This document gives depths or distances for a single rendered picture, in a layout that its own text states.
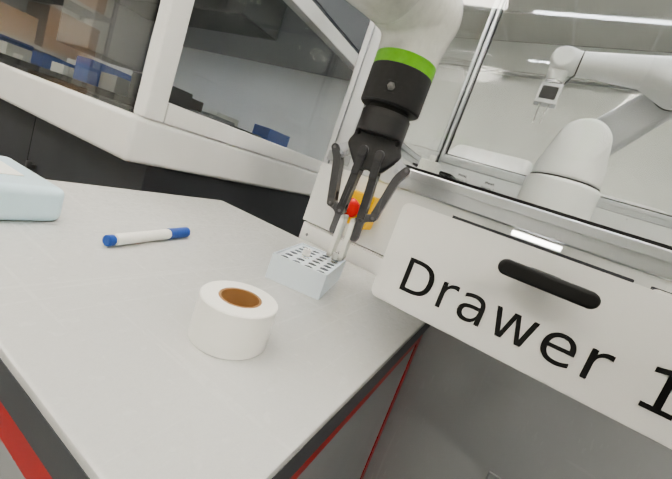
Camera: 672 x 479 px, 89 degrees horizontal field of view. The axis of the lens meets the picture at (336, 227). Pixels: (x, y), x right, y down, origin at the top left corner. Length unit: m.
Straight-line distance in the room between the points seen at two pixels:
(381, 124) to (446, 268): 0.24
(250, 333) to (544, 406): 0.57
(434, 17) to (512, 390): 0.62
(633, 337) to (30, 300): 0.48
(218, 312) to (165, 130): 0.68
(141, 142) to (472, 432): 0.91
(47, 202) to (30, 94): 0.83
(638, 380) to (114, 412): 0.38
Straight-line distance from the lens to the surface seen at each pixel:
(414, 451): 0.84
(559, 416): 0.76
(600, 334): 0.37
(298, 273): 0.48
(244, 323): 0.29
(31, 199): 0.52
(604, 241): 0.71
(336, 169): 0.54
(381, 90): 0.51
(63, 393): 0.27
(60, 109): 1.17
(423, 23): 0.53
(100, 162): 1.12
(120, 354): 0.30
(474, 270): 0.36
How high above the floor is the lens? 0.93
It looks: 9 degrees down
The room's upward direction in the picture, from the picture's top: 20 degrees clockwise
